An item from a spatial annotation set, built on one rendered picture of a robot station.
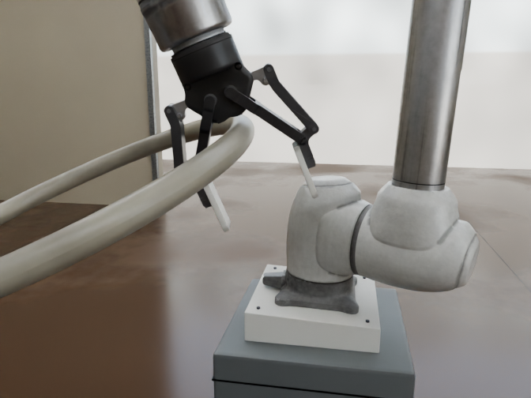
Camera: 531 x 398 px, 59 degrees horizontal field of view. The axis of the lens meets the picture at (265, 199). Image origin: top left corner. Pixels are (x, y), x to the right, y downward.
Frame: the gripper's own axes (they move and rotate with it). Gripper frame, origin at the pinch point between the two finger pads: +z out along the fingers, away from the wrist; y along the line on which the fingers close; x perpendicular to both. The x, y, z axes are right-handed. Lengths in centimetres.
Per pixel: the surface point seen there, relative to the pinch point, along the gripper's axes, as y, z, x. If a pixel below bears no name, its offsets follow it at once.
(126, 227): 9.0, -8.4, 20.2
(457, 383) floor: -34, 155, -119
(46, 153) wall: 277, 5, -481
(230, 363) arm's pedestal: 22.4, 37.2, -22.5
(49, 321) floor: 167, 81, -179
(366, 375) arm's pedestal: -2.5, 46.1, -17.7
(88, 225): 11.3, -10.0, 21.2
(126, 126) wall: 169, 11, -466
